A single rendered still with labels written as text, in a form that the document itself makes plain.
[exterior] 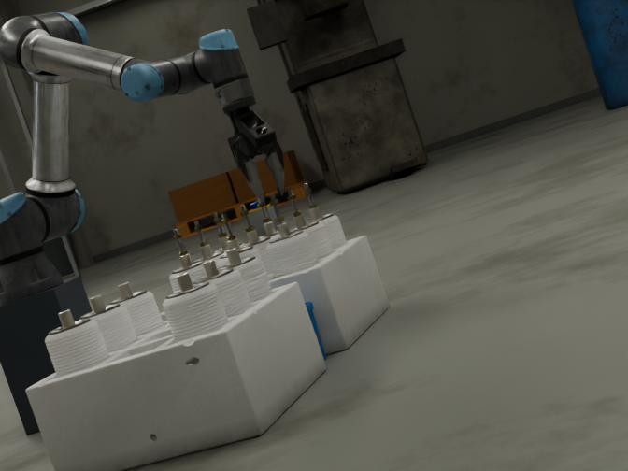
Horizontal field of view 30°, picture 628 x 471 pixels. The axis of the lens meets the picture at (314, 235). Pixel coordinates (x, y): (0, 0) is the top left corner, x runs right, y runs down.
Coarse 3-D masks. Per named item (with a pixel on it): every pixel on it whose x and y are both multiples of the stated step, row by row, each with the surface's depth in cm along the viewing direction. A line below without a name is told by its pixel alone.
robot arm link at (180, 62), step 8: (184, 56) 248; (192, 56) 246; (176, 64) 243; (184, 64) 245; (192, 64) 245; (184, 72) 244; (192, 72) 246; (184, 80) 244; (192, 80) 246; (200, 80) 246; (184, 88) 246; (192, 88) 248
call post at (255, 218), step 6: (258, 210) 287; (270, 210) 288; (252, 216) 288; (258, 216) 288; (270, 216) 287; (276, 216) 290; (252, 222) 288; (258, 222) 288; (264, 222) 287; (276, 222) 289; (258, 228) 288; (276, 228) 288; (258, 234) 288; (264, 234) 288
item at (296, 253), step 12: (288, 240) 242; (300, 240) 243; (276, 252) 243; (288, 252) 242; (300, 252) 243; (312, 252) 245; (276, 264) 244; (288, 264) 243; (300, 264) 242; (312, 264) 244; (276, 276) 246
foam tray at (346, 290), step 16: (352, 240) 271; (336, 256) 249; (352, 256) 260; (368, 256) 271; (304, 272) 239; (320, 272) 238; (336, 272) 246; (352, 272) 256; (368, 272) 267; (272, 288) 241; (304, 288) 239; (320, 288) 238; (336, 288) 243; (352, 288) 253; (368, 288) 264; (320, 304) 239; (336, 304) 240; (352, 304) 250; (368, 304) 260; (384, 304) 272; (320, 320) 239; (336, 320) 238; (352, 320) 247; (368, 320) 257; (336, 336) 239; (352, 336) 244
